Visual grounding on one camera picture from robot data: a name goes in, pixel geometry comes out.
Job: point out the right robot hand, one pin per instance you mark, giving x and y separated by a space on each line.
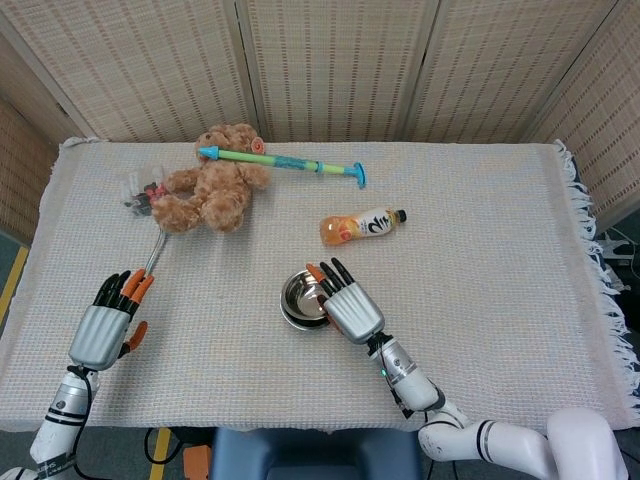
352 312

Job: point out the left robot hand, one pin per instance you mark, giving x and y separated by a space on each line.
97 337

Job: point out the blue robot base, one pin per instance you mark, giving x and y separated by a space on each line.
315 455

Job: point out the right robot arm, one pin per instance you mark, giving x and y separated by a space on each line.
415 385

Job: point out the orange drink bottle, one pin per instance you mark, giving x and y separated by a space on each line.
357 227

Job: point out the white woven tablecloth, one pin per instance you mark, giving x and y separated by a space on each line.
225 375

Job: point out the orange box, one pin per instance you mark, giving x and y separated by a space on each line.
196 462

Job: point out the green blue toy syringe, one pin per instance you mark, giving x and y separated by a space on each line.
280 161

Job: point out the brown teddy bear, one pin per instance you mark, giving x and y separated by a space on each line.
220 187

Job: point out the beige woven screen panel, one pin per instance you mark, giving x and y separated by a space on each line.
605 145
22 165
500 65
135 70
340 65

